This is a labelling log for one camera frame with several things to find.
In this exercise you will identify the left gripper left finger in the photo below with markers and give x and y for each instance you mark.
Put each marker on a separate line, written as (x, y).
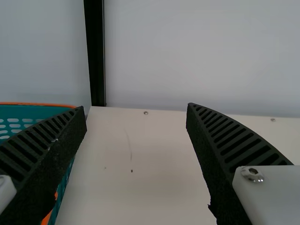
(42, 159)

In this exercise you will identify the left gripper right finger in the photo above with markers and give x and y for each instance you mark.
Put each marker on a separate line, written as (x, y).
(234, 152)

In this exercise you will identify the teal shopping basket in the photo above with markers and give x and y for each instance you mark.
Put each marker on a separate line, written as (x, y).
(14, 112)

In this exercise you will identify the black post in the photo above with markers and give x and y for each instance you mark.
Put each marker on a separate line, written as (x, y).
(95, 47)

